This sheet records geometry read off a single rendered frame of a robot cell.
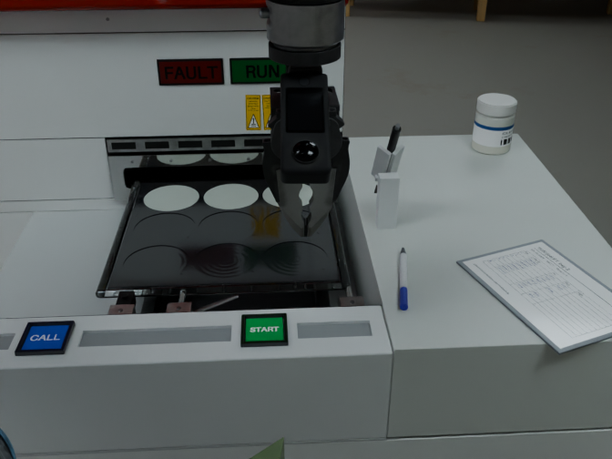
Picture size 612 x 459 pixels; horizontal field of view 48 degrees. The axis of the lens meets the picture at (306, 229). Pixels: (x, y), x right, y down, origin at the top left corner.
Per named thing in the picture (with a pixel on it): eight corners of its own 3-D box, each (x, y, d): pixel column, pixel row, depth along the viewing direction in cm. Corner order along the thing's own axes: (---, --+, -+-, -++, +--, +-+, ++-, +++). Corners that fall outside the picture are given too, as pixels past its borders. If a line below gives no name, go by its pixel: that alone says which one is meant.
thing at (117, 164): (116, 196, 138) (108, 152, 133) (335, 190, 140) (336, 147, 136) (114, 200, 137) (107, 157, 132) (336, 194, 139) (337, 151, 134)
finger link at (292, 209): (303, 215, 81) (302, 142, 77) (306, 241, 76) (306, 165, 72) (276, 216, 81) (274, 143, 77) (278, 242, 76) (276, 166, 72)
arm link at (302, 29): (349, 5, 63) (258, 6, 62) (347, 56, 65) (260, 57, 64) (341, -12, 69) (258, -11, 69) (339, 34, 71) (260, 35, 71)
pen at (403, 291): (399, 245, 98) (400, 304, 86) (406, 245, 98) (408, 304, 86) (399, 250, 99) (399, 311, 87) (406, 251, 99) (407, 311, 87)
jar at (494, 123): (466, 140, 133) (473, 93, 128) (503, 139, 133) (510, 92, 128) (476, 156, 127) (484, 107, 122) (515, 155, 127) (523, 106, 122)
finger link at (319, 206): (330, 214, 82) (331, 141, 77) (334, 240, 77) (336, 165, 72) (303, 215, 81) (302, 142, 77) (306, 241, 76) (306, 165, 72)
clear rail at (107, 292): (96, 294, 103) (96, 287, 102) (350, 286, 105) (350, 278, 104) (95, 300, 101) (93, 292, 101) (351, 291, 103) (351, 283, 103)
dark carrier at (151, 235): (141, 185, 132) (141, 182, 132) (321, 180, 134) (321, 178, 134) (107, 290, 103) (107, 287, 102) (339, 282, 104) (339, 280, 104)
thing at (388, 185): (368, 210, 109) (372, 131, 102) (392, 209, 109) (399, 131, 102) (373, 230, 104) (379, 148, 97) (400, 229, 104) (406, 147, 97)
